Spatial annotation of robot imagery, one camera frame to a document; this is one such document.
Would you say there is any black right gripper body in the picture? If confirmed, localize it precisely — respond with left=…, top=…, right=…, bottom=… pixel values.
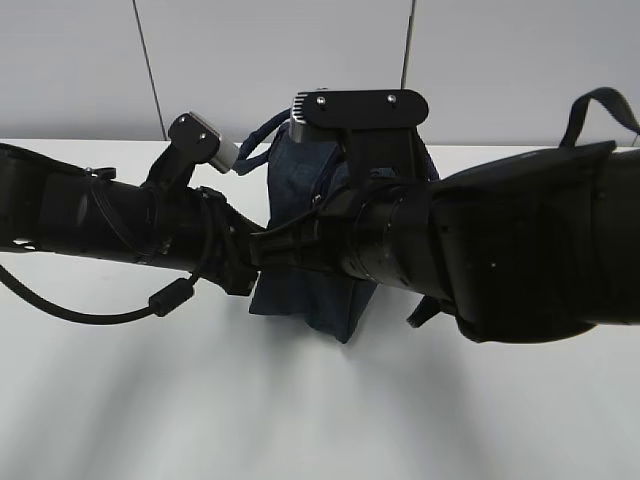
left=249, top=179, right=360, bottom=275

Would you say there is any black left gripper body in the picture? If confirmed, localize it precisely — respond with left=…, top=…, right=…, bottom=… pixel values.
left=194, top=187, right=260, bottom=295

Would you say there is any navy blue lunch bag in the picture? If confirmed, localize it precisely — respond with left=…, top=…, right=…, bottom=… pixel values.
left=234, top=110, right=451, bottom=343

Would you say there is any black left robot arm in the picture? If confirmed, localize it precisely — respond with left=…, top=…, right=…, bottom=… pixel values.
left=1, top=144, right=260, bottom=296

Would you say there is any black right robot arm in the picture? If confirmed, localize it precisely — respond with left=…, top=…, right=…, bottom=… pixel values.
left=251, top=141, right=639, bottom=344

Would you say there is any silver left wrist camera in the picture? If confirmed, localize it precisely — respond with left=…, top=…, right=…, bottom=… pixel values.
left=168, top=111, right=239, bottom=174

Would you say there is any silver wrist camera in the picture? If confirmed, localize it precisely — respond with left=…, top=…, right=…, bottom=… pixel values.
left=289, top=89, right=429, bottom=188
left=168, top=111, right=239, bottom=174

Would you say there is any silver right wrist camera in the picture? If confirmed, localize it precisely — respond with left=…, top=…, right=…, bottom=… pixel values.
left=289, top=89, right=429, bottom=188

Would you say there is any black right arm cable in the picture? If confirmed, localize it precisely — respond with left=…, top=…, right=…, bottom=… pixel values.
left=559, top=87, right=640, bottom=149

